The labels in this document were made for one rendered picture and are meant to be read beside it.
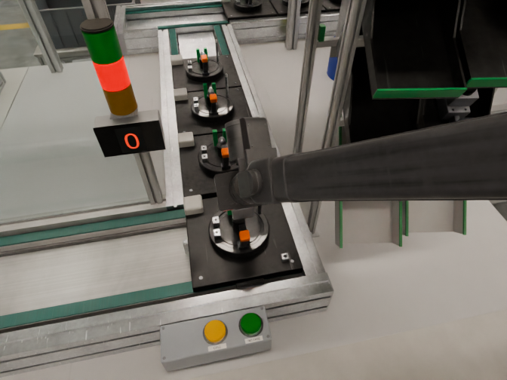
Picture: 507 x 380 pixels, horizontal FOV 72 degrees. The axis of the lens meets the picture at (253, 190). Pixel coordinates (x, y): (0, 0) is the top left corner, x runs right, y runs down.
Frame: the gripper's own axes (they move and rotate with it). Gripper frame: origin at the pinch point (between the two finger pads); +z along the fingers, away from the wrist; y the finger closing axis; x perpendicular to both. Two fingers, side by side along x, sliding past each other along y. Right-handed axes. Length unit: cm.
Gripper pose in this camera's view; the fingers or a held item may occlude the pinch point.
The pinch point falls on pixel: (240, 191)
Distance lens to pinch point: 70.4
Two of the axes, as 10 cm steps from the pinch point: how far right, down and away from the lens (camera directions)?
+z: -1.4, 0.5, 9.9
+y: -9.8, 1.5, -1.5
